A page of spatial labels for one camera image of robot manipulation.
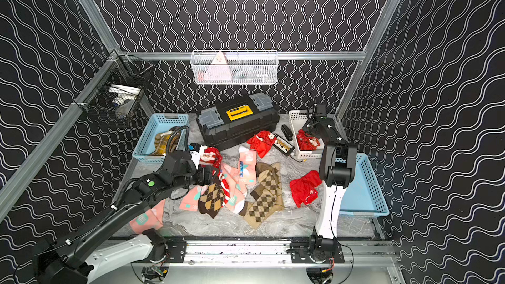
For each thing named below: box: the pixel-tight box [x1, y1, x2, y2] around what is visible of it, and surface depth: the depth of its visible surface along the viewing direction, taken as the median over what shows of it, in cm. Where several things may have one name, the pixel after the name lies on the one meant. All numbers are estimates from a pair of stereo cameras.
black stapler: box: [280, 124, 294, 142], surface depth 111 cm
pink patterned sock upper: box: [238, 145, 258, 185], surface depth 99 cm
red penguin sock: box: [296, 128, 321, 151], surface depth 103 cm
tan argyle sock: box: [239, 162, 284, 230], surface depth 88 cm
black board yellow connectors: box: [272, 133, 296, 158], surface depth 106 cm
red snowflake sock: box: [289, 170, 323, 208], surface depth 90 cm
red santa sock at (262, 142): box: [246, 130, 278, 159], surface depth 103 cm
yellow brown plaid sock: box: [151, 127, 181, 157], surface depth 100 cm
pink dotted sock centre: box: [179, 161, 248, 215], surface depth 88 cm
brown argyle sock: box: [197, 182, 226, 219], surface depth 87 cm
